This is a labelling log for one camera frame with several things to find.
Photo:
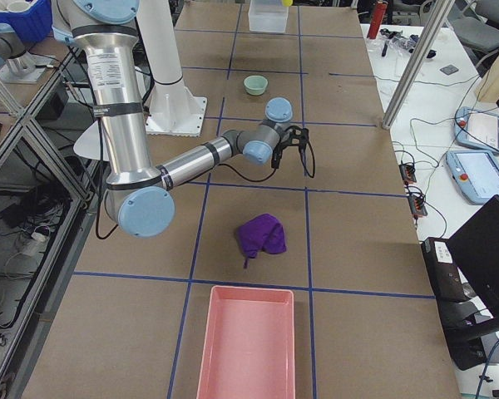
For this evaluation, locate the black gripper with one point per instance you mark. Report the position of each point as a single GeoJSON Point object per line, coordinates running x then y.
{"type": "Point", "coordinates": [279, 150]}

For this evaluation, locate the purple cloth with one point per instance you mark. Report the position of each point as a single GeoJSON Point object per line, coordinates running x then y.
{"type": "Point", "coordinates": [264, 233]}

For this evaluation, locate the mint green bowl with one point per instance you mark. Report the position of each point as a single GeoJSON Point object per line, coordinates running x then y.
{"type": "Point", "coordinates": [255, 85]}

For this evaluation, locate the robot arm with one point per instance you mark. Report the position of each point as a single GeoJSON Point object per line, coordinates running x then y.
{"type": "Point", "coordinates": [13, 53]}
{"type": "Point", "coordinates": [137, 82]}

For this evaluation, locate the black computer box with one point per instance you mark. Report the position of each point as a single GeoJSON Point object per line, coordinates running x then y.
{"type": "Point", "coordinates": [443, 273]}

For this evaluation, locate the orange connector board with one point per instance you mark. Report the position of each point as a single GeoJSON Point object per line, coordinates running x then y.
{"type": "Point", "coordinates": [417, 205]}
{"type": "Point", "coordinates": [407, 172]}

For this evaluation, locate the clear plastic bin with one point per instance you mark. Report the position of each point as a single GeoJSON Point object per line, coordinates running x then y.
{"type": "Point", "coordinates": [268, 16]}

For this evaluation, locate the clear plastic bag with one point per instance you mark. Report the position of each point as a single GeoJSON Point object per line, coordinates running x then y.
{"type": "Point", "coordinates": [398, 40]}

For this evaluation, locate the red cylinder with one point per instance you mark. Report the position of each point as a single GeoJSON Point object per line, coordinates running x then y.
{"type": "Point", "coordinates": [379, 11]}

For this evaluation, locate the white chair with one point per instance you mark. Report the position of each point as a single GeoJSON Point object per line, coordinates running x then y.
{"type": "Point", "coordinates": [87, 144]}

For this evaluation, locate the pink plastic bin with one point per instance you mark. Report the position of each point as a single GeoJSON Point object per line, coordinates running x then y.
{"type": "Point", "coordinates": [249, 347]}

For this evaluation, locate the far teach pendant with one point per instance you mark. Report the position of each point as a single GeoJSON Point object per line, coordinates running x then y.
{"type": "Point", "coordinates": [476, 129]}

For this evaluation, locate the teach pendant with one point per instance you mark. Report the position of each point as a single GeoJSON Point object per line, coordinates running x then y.
{"type": "Point", "coordinates": [475, 172]}
{"type": "Point", "coordinates": [476, 129]}

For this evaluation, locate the near teach pendant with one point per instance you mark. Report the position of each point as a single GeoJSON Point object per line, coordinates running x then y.
{"type": "Point", "coordinates": [475, 172]}

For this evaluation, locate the black monitor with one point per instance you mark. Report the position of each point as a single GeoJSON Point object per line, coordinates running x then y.
{"type": "Point", "coordinates": [475, 250]}

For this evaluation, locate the blue plastic crate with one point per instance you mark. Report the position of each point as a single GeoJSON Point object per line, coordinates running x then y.
{"type": "Point", "coordinates": [33, 25]}

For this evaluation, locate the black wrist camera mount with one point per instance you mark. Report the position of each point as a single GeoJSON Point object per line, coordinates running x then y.
{"type": "Point", "coordinates": [296, 136]}

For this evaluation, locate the white camera post with base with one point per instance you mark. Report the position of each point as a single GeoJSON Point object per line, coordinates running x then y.
{"type": "Point", "coordinates": [173, 110]}

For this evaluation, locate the aluminium frame post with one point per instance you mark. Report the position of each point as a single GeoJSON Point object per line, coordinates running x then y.
{"type": "Point", "coordinates": [427, 37]}

